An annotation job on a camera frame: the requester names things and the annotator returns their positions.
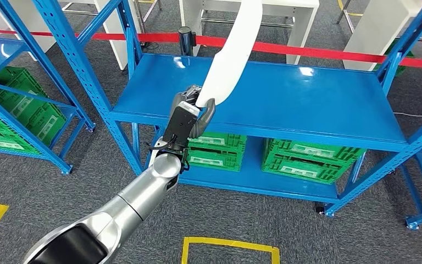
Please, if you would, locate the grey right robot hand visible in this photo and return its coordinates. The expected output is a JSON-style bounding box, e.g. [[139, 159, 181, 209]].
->
[[169, 85, 217, 140]]

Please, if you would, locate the white curved shell part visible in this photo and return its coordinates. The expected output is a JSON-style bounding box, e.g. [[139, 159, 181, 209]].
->
[[195, 0, 264, 109]]

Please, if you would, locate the green folding plastic crate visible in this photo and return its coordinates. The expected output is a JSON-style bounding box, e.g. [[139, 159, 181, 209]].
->
[[186, 147, 243, 173], [261, 155, 359, 185], [264, 138, 367, 162], [0, 67, 68, 146], [0, 104, 41, 155], [188, 131, 248, 152]]

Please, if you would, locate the red barrier belt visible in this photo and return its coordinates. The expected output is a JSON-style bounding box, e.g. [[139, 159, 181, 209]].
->
[[0, 27, 422, 70]]

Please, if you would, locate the white table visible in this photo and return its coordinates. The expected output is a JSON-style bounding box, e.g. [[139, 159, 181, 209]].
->
[[343, 0, 422, 72], [179, 0, 320, 66]]

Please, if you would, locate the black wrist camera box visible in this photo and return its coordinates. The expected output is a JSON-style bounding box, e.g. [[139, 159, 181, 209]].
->
[[161, 101, 202, 155]]

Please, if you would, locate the black belt barrier post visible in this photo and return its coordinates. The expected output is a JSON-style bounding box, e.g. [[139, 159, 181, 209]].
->
[[177, 26, 197, 58]]

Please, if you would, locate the thin white floor cable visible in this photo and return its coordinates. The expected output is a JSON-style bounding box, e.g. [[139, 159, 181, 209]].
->
[[393, 108, 422, 118]]

